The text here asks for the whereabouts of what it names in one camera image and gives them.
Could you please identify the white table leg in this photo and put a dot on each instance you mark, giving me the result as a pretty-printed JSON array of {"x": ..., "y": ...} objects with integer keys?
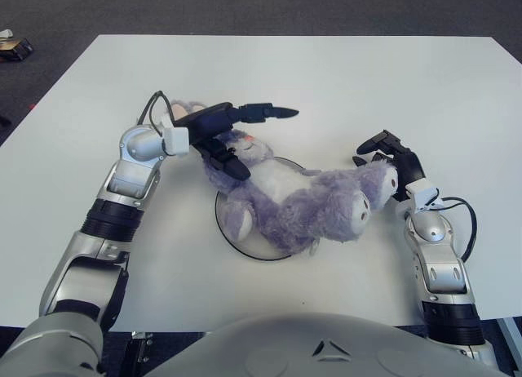
[{"x": 511, "y": 334}]

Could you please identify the purple plush bunny doll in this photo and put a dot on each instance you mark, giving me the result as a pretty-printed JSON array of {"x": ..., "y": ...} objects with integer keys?
[{"x": 293, "y": 201}]

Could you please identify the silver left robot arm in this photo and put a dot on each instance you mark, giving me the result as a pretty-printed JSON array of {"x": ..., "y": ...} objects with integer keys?
[{"x": 122, "y": 181}]

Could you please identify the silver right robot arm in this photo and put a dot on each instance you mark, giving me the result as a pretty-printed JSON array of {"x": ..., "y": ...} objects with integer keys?
[{"x": 440, "y": 271}]

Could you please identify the white cloth on floor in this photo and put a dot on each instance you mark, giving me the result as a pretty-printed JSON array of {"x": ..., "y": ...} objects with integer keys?
[{"x": 5, "y": 33}]

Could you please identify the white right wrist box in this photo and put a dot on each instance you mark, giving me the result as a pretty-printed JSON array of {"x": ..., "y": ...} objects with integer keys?
[{"x": 424, "y": 193}]

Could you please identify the grey robot torso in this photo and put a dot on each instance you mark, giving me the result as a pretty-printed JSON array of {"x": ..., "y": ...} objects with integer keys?
[{"x": 318, "y": 348}]

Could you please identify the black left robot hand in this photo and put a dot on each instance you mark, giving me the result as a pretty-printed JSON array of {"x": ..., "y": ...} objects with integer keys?
[{"x": 208, "y": 122}]

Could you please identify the metal table bracket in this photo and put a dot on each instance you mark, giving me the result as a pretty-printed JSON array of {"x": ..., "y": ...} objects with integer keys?
[{"x": 142, "y": 348}]

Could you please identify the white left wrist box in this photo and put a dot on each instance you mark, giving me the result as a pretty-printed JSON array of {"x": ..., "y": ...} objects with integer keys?
[{"x": 177, "y": 140}]

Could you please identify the black box on floor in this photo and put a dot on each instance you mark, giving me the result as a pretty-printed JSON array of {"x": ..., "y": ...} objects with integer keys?
[{"x": 16, "y": 50}]

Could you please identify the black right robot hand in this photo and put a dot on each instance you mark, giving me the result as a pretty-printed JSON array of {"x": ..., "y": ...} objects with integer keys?
[{"x": 410, "y": 167}]

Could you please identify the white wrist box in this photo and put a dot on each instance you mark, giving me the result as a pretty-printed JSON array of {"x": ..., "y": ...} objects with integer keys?
[
  {"x": 177, "y": 140},
  {"x": 424, "y": 193}
]

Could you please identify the white plate black rim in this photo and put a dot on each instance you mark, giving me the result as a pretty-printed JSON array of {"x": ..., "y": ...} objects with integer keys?
[{"x": 249, "y": 249}]

